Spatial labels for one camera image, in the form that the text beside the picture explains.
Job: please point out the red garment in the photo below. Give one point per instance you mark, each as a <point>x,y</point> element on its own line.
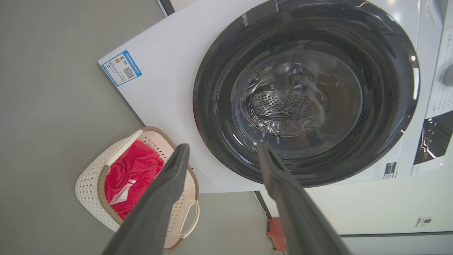
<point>132,173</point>

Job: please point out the orange plastic object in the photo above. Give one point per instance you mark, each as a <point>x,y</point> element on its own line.
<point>276,234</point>

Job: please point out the grey control knob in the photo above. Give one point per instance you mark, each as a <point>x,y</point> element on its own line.
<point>448,75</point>

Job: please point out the cream perforated laundry basket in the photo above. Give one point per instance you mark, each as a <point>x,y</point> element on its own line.
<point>95,187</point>

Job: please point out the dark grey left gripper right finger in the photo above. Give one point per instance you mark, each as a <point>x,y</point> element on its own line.
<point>297,212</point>

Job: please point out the white front-load washing machine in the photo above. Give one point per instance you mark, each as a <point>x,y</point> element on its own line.
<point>170,92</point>

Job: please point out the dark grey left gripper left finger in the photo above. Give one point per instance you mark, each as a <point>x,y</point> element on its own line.
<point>155,209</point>

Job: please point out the blue energy label sticker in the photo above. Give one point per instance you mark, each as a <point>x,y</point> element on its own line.
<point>121,68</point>

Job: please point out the black round washer door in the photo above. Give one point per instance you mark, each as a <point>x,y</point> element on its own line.
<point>304,88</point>

